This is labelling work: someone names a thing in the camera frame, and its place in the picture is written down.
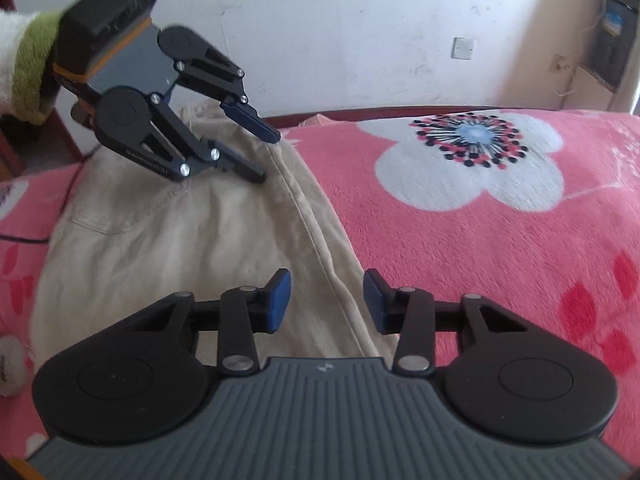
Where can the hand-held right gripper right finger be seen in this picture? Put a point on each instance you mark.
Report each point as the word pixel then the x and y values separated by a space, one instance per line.
pixel 375 302

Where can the khaki pants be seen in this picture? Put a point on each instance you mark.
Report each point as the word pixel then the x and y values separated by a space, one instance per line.
pixel 175 240

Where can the person's left forearm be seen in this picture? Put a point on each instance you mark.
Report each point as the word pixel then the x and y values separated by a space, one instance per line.
pixel 25 60

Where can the white light switch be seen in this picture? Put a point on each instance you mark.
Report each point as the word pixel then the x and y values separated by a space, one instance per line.
pixel 463 48

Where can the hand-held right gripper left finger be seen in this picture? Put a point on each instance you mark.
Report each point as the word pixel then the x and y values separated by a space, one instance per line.
pixel 280 302

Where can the wall socket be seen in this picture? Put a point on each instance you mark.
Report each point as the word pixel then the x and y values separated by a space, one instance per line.
pixel 559 63

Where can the water dispenser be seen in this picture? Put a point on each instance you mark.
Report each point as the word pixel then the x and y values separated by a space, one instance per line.
pixel 607 45

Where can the red floral blanket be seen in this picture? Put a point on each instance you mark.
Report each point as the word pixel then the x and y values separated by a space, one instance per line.
pixel 475 260

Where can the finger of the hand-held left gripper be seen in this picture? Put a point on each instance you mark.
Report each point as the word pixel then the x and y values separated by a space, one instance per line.
pixel 252 122
pixel 235 162

